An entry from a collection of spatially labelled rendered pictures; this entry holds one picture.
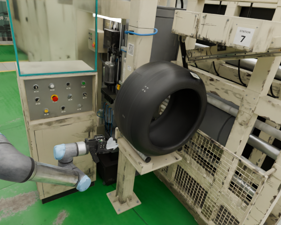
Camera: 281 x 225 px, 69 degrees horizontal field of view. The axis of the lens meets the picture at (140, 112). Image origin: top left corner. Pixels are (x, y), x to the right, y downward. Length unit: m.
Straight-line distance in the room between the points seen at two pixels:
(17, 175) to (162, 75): 0.79
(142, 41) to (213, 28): 0.44
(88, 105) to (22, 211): 1.15
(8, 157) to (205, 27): 1.14
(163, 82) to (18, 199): 1.86
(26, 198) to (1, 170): 1.61
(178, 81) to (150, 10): 0.51
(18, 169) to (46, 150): 1.08
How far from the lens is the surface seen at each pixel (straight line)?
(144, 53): 1.44
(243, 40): 1.17
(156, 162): 1.51
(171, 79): 1.12
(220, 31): 1.25
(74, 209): 2.25
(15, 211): 2.37
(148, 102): 1.07
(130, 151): 1.47
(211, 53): 1.45
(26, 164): 0.85
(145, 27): 1.41
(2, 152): 0.84
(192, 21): 1.39
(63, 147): 1.11
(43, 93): 1.70
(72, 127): 1.84
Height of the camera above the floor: 1.77
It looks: 27 degrees down
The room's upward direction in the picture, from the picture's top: 7 degrees clockwise
